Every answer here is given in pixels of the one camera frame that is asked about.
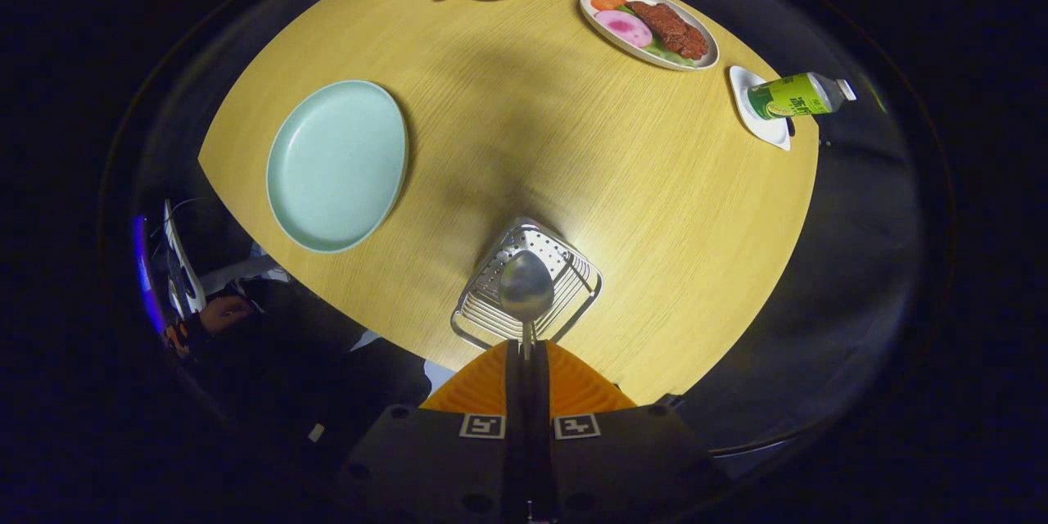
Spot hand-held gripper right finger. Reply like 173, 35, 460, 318
530, 341, 731, 524

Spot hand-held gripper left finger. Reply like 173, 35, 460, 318
332, 341, 530, 524

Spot metal spoon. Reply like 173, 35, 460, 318
498, 250, 556, 361

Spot perforated metal basket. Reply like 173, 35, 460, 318
449, 217, 604, 350

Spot light green plate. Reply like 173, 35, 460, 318
265, 79, 409, 255

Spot white square dish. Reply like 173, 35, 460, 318
729, 65, 793, 151

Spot green lettuce leaf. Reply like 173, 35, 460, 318
616, 4, 697, 68

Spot white round food plate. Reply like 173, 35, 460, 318
579, 0, 721, 71

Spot pink round food slice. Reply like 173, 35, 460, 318
594, 9, 653, 48

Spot green label bottle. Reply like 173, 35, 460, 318
747, 72, 857, 121

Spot brown meat slices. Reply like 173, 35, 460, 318
626, 0, 710, 61

